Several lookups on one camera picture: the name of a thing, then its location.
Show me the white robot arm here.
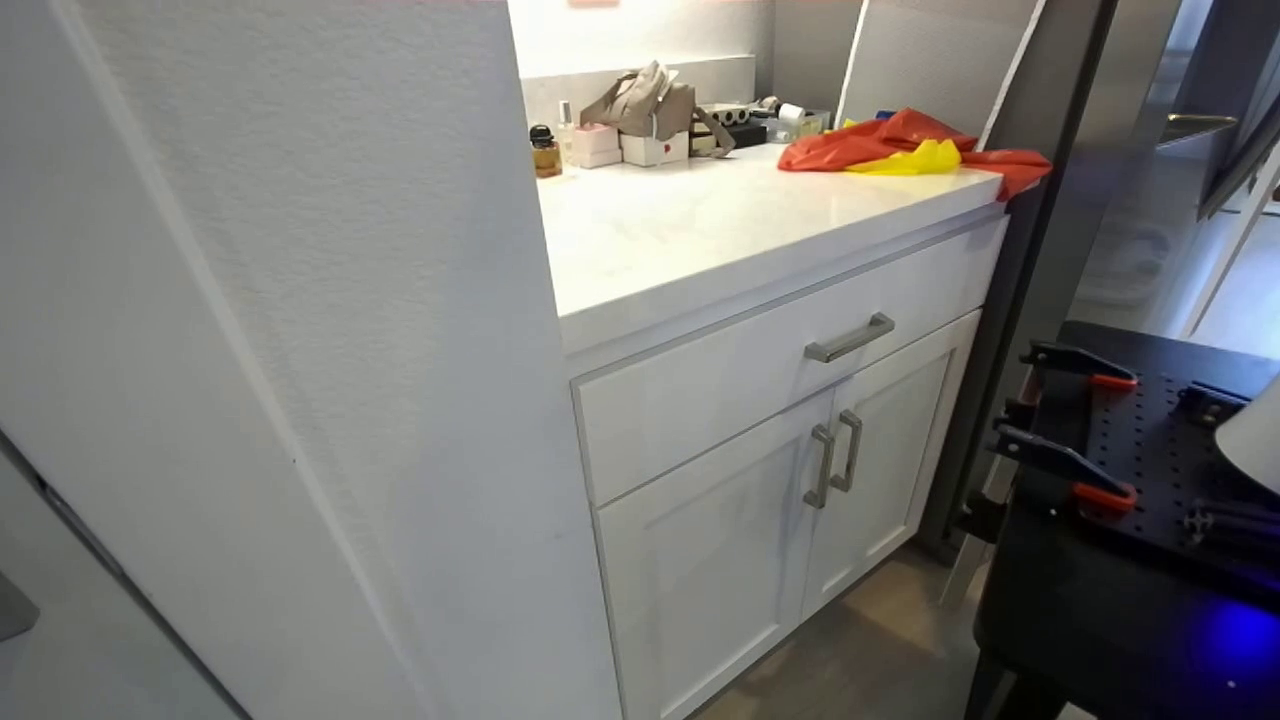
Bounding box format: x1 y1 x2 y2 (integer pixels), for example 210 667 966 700
1216 374 1280 494

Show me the white drawer front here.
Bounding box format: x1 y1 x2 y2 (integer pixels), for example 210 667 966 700
574 218 1002 504

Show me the white left cabinet door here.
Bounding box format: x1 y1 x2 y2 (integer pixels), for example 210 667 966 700
595 396 827 720

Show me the white cabinet door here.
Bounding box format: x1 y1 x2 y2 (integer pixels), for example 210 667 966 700
595 396 827 720
799 310 980 610

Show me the small amber bottle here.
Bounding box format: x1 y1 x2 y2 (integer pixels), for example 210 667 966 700
529 122 563 179

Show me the white right cabinet door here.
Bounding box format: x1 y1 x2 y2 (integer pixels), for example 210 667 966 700
799 310 980 610

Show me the red plastic bag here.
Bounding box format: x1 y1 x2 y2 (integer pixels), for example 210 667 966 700
774 108 1051 198

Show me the yellow plastic bag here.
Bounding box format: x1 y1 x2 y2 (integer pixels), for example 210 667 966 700
865 141 960 176

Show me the black orange clamp far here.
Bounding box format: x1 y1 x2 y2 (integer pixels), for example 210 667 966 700
1029 345 1139 390

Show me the black orange clamp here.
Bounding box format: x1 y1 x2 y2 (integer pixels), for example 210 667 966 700
1029 345 1139 390
994 425 1139 515

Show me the black orange clamp near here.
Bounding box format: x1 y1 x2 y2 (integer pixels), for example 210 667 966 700
994 425 1139 515

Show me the stainless steel refrigerator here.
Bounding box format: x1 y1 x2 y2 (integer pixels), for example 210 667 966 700
835 0 1280 563

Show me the black perforated robot table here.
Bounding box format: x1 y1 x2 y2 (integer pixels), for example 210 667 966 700
962 324 1280 720

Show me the silver drawer handle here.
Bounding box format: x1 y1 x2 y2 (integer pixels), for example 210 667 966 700
804 310 895 365

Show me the right cabinet door handle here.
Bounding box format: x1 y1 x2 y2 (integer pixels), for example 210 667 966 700
831 408 865 492

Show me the cabinet door handle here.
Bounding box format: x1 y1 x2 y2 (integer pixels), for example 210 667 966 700
831 408 865 492
804 425 835 509

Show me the left cabinet door handle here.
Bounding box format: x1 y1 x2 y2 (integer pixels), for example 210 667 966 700
804 425 835 509

